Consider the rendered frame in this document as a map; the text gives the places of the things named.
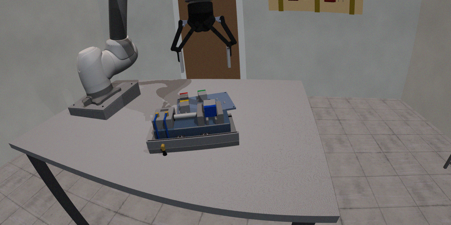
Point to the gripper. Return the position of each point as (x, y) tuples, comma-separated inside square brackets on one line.
[(201, 18)]

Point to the grey metal blank with green end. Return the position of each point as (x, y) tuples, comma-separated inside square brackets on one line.
[(202, 95)]

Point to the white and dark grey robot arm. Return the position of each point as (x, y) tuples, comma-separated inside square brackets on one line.
[(96, 67)]

